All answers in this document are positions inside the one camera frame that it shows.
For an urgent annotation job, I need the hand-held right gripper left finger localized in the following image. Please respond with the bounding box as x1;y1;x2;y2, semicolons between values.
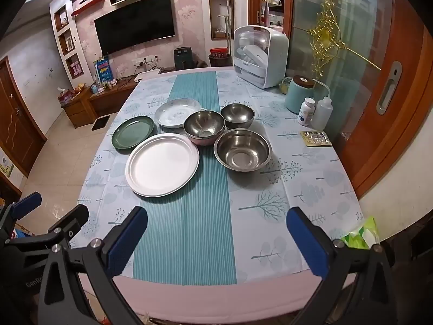
37;206;149;325

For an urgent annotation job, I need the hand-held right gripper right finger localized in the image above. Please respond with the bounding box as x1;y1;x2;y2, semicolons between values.
286;206;398;325

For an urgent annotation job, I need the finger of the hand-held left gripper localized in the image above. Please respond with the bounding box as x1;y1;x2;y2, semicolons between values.
0;191;43;241
44;205;89;246

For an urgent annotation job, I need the large white plate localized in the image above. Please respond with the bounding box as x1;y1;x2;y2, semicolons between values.
125;133;200;197

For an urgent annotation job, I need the green plate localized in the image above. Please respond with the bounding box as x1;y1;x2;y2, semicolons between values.
111;116;155;151

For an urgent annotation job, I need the large steel bowl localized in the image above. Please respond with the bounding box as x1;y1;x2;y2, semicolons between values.
213;129;273;173

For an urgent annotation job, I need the white floral plate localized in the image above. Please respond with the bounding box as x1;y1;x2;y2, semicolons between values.
155;97;202;129

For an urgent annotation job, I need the pink-sided steel bowl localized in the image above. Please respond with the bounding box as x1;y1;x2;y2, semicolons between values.
183;110;225;146

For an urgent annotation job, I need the small steel bowl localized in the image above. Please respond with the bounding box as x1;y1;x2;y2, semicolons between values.
221;103;255;129

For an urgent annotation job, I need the green tissue packet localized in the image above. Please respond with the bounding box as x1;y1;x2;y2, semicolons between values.
340;216;381;249

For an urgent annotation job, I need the teal striped table runner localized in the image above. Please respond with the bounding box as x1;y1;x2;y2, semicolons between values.
130;70;237;287

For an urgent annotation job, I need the tree print tablecloth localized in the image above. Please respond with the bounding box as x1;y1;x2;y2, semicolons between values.
69;69;366;287

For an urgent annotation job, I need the brown wooden door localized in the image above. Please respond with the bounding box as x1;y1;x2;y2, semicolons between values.
0;56;47;178

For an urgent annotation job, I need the pink table cover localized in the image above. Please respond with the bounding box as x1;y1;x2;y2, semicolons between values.
79;271;359;322

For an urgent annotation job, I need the black floor mat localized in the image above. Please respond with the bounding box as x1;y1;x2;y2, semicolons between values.
91;115;111;131

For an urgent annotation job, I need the wooden television cabinet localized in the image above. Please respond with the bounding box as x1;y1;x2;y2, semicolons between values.
61;71;159;129

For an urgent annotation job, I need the red tissue box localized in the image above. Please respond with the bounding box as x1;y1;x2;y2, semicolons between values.
57;86;76;107

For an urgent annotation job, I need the clear squeeze bottle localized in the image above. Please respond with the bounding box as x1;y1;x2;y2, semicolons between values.
310;79;332;131

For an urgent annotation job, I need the white pill bottle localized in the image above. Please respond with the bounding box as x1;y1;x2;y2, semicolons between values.
298;97;316;126

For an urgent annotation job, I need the teal canister with brown lid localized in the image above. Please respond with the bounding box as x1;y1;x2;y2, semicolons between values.
283;75;316;115

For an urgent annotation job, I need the blue printed box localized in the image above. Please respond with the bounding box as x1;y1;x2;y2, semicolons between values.
94;58;112;85

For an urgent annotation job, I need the white flat box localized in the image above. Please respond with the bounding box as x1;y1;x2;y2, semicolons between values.
134;69;162;82

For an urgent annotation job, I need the white dish steriliser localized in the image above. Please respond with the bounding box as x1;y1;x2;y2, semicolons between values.
233;24;290;89

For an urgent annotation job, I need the black air fryer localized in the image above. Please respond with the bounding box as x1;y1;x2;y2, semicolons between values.
173;47;194;72

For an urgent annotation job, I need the black flat television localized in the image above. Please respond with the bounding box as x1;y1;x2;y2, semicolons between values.
94;0;176;56

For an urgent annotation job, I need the gold hanging ornament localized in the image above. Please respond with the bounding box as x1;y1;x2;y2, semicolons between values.
293;0;381;80

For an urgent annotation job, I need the silver door handle recess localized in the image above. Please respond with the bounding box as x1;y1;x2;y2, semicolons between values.
376;61;402;115

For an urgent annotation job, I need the red wall shelf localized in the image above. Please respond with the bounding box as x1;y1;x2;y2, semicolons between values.
70;0;106;16

